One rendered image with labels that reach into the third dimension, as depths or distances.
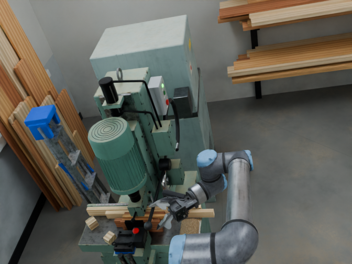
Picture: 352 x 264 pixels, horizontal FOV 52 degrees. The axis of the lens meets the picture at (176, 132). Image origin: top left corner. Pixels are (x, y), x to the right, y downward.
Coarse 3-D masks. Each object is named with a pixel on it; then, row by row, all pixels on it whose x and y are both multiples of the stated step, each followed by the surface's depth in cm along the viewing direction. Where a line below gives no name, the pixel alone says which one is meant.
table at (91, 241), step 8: (96, 216) 190; (104, 216) 189; (104, 224) 185; (112, 224) 184; (176, 224) 176; (200, 224) 173; (88, 232) 183; (96, 232) 182; (104, 232) 181; (112, 232) 180; (152, 232) 175; (160, 232) 174; (168, 232) 173; (176, 232) 172; (200, 232) 170; (80, 240) 180; (88, 240) 179; (96, 240) 178; (104, 240) 177; (152, 240) 171; (160, 240) 170; (168, 240) 169; (88, 248) 179; (96, 248) 178; (104, 248) 177; (112, 248) 176; (152, 248) 171; (160, 248) 170; (168, 248) 169; (152, 256) 168
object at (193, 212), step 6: (150, 210) 180; (156, 210) 180; (162, 210) 179; (192, 210) 175; (198, 210) 174; (204, 210) 174; (210, 210) 173; (108, 216) 186; (114, 216) 185; (120, 216) 184; (192, 216) 176; (198, 216) 176; (204, 216) 175; (210, 216) 174
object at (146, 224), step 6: (162, 162) 175; (168, 162) 174; (162, 168) 174; (168, 168) 175; (162, 174) 171; (156, 192) 161; (156, 198) 158; (150, 216) 150; (150, 222) 147; (150, 228) 146
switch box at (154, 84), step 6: (150, 78) 172; (156, 78) 171; (162, 78) 172; (150, 84) 168; (156, 84) 167; (150, 90) 166; (156, 90) 166; (156, 96) 168; (162, 96) 170; (150, 102) 171; (156, 102) 170; (162, 102) 170; (156, 108) 173; (162, 108) 172; (162, 114) 174
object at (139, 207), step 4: (144, 188) 180; (140, 192) 178; (144, 192) 178; (144, 196) 176; (148, 196) 183; (140, 200) 174; (144, 200) 176; (128, 204) 174; (132, 204) 173; (136, 204) 173; (140, 204) 172; (144, 204) 176; (128, 208) 173; (132, 208) 172; (136, 208) 172; (140, 208) 171; (144, 208) 175; (132, 212) 174; (140, 212) 173; (144, 212) 175
